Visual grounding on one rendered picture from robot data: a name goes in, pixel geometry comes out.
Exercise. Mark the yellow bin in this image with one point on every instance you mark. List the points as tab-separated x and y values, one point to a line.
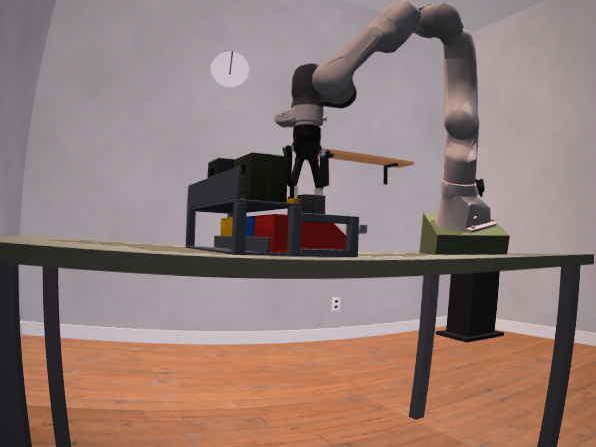
226	226

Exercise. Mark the blue open bin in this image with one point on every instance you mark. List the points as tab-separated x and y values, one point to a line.
250	225

